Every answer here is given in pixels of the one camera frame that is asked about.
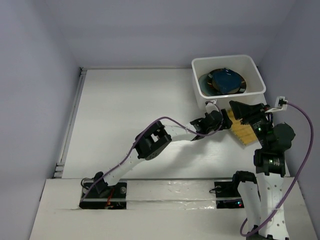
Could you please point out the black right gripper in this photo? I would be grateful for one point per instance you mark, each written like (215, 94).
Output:
(247, 118)

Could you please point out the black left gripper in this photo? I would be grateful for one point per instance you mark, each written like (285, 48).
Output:
(226, 123)

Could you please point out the green yellow woven tray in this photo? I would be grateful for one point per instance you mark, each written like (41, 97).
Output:
(242, 132)

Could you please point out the black rimmed beige plate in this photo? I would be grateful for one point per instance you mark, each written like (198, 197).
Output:
(242, 88)

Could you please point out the dark blue leaf plate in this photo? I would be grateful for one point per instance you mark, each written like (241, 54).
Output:
(226, 81)

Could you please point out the grey blue round plate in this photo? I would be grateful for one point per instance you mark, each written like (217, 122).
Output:
(205, 88)

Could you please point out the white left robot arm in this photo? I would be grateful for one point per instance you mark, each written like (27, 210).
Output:
(156, 137)

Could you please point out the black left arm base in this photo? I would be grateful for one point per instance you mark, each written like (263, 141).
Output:
(102, 196)

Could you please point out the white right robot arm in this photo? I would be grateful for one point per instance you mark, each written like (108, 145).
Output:
(262, 191)

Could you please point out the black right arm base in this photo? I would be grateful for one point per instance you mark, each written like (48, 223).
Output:
(227, 191)

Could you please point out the white plastic bin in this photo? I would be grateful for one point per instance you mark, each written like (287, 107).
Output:
(244, 65)

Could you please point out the white foam front panel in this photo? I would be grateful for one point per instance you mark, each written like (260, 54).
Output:
(170, 195)

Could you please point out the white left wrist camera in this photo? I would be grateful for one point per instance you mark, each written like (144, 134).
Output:
(211, 106)

